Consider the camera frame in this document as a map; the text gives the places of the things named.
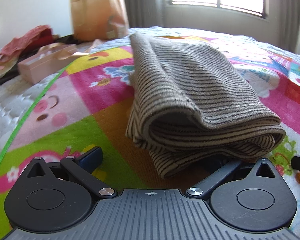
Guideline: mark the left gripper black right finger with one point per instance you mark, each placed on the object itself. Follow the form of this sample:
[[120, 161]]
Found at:
[[237, 180]]

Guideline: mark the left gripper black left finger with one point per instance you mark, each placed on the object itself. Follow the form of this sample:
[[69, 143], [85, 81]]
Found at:
[[69, 178]]

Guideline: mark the beige striped knit garment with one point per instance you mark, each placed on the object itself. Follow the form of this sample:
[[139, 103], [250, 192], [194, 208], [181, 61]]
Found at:
[[191, 103]]

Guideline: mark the red and dark clothes pile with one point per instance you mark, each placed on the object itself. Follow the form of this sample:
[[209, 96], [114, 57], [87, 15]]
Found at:
[[20, 48]]

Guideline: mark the colourful cartoon play mat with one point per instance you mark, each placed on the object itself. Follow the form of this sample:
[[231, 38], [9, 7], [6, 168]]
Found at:
[[126, 166]]

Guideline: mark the pink gift box with ribbon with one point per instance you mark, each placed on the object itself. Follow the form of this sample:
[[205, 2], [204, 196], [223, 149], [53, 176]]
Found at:
[[48, 61]]

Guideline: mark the brown paper bag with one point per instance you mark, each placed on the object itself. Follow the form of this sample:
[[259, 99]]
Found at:
[[99, 19]]

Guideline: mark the grey curtain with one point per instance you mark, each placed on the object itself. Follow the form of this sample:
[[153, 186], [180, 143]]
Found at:
[[145, 13]]

